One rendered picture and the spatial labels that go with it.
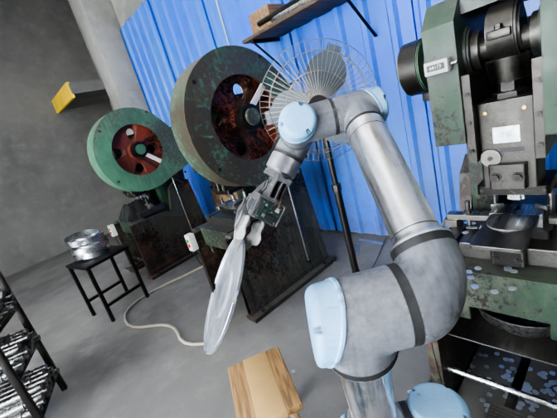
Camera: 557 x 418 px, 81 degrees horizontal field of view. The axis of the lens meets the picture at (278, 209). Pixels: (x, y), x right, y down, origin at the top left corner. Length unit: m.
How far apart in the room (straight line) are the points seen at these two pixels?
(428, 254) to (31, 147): 6.75
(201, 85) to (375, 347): 1.67
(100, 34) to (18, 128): 2.21
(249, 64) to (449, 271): 1.84
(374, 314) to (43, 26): 7.33
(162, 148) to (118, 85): 2.22
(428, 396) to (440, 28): 1.00
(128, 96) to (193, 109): 3.88
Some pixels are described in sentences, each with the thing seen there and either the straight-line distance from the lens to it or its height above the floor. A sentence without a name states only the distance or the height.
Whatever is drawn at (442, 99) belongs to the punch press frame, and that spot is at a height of 1.21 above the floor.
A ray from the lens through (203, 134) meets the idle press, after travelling 1.86.
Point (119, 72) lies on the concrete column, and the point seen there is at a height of 2.47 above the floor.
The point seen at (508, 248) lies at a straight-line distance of 1.15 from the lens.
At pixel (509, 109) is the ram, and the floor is 1.14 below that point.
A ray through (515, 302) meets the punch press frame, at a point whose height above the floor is 0.56.
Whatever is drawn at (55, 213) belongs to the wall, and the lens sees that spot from 6.95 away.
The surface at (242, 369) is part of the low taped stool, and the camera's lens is 1.58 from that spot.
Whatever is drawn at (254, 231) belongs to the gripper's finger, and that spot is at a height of 1.06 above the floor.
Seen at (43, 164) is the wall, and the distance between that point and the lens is 6.94.
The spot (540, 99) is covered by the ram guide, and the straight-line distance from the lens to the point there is 1.19.
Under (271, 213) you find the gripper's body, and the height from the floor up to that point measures 1.11.
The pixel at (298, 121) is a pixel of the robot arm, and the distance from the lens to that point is 0.65.
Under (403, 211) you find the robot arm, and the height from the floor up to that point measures 1.13.
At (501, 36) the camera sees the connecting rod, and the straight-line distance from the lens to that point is 1.22.
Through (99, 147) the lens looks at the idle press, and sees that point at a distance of 3.43.
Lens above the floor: 1.32
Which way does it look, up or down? 16 degrees down
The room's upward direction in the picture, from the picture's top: 16 degrees counter-clockwise
